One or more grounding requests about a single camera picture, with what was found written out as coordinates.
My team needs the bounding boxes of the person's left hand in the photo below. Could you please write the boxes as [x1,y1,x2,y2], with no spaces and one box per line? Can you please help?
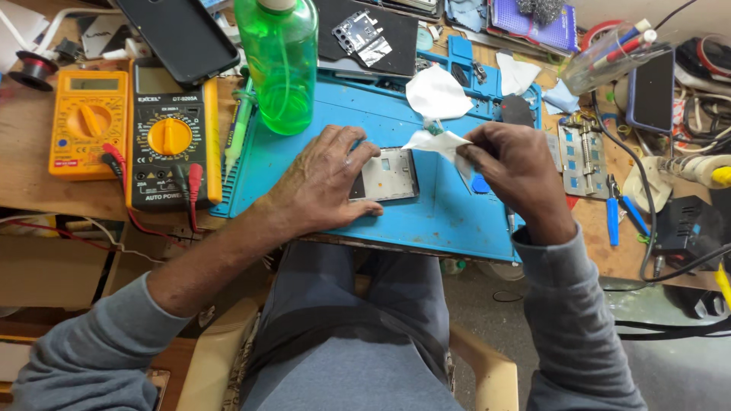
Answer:
[267,124,385,236]

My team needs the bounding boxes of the person's right hand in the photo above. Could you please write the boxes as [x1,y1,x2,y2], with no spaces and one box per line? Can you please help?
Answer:
[456,121,578,246]

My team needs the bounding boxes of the white wiping tissue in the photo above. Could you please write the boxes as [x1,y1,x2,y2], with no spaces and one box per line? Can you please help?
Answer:
[401,130,475,179]

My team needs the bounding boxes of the silver phone frame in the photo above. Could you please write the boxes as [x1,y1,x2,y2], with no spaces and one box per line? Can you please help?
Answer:
[348,147,420,203]

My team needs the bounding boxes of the crumpled white tissue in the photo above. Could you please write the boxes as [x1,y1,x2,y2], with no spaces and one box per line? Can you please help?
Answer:
[405,64,475,122]

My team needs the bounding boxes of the blue silicone repair mat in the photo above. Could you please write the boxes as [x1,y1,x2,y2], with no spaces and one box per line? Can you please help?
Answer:
[210,35,543,263]

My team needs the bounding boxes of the folded white tissue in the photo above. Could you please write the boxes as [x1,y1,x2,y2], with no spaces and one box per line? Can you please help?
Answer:
[496,51,541,97]

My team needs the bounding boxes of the light blue cloth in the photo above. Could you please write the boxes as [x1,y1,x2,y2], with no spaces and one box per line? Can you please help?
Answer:
[541,79,580,115]

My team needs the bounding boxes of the metal circuit board holder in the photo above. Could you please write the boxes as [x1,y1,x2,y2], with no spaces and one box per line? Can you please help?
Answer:
[558,112,611,201]

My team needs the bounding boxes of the purple box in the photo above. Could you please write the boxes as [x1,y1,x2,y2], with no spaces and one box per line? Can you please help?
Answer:
[490,0,579,54]

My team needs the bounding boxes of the black phone with open back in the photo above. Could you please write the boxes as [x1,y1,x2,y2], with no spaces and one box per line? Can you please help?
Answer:
[314,0,419,79]

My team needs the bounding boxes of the steel wool ball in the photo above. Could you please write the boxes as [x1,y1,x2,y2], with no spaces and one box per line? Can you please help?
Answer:
[516,0,566,25]

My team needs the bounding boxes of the clear cup of pens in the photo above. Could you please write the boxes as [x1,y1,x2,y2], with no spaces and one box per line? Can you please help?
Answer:
[560,19,677,97]

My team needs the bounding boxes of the red tape roll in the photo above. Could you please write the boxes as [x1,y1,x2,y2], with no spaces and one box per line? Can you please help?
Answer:
[581,20,624,53]

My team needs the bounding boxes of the silver metal shield plate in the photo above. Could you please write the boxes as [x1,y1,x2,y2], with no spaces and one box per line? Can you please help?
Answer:
[332,10,393,67]

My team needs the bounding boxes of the phone in purple case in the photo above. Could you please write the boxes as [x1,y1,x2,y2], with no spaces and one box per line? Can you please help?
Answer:
[626,48,676,135]

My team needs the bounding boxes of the soldering iron stand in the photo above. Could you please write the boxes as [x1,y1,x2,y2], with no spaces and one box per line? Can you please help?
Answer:
[622,153,731,215]

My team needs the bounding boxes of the green plastic bottle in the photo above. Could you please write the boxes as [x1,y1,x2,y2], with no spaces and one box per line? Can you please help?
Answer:
[234,0,319,137]

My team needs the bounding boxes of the beige chair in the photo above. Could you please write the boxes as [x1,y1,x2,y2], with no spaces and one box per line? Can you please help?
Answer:
[191,274,520,411]

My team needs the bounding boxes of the black power unit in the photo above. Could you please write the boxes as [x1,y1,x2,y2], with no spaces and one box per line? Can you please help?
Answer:
[654,196,727,270]

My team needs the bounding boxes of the person's legs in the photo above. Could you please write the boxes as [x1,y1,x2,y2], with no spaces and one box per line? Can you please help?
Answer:
[240,240,464,411]

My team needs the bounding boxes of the green flux syringe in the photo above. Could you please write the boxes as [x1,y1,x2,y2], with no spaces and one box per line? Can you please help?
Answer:
[224,77,255,179]

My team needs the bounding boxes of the red probe lead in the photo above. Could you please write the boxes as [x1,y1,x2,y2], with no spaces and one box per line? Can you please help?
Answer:
[102,143,204,243]

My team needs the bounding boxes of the black probe lead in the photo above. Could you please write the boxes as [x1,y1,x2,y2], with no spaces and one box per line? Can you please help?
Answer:
[101,153,192,206]

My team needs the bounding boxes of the black and yellow multimeter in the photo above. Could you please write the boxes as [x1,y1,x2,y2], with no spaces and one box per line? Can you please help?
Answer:
[126,57,223,213]

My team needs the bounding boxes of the black phone back cover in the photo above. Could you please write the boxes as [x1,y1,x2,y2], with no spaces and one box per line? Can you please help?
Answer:
[114,0,241,88]

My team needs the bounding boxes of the brown cardboard box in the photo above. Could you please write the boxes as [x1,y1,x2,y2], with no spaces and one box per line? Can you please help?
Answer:
[0,217,172,320]

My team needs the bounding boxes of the blue handled cutters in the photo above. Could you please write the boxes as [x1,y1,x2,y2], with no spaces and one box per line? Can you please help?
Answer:
[605,174,652,247]

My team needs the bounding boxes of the black cable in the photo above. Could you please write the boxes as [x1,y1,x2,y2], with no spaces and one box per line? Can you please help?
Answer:
[591,91,731,283]

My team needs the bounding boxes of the black wire spool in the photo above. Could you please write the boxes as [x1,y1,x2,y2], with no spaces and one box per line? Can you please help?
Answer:
[8,50,59,92]

